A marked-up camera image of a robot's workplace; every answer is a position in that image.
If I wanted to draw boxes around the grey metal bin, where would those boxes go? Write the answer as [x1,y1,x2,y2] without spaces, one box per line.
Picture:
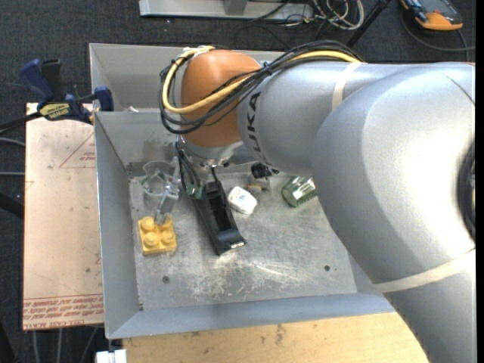
[88,42,396,340]

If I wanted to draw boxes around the black tape dispenser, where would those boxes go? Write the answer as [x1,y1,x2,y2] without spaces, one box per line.
[191,181,247,256]

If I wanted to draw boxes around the yellow toy brick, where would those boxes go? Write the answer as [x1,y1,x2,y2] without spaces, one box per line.
[137,214,178,256]

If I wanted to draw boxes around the clear plastic cup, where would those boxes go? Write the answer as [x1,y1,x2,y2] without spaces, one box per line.
[141,160,179,200]

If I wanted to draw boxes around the green clear glass cup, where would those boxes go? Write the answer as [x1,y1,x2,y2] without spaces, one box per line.
[281,175,318,208]

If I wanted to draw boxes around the small black and grey object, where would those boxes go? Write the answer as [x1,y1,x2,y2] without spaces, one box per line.
[247,163,280,197]

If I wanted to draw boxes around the small white box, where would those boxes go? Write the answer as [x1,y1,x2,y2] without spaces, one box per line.
[228,186,259,216]

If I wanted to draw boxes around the brown cardboard board red print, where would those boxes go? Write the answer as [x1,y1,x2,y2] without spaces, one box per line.
[22,102,105,331]

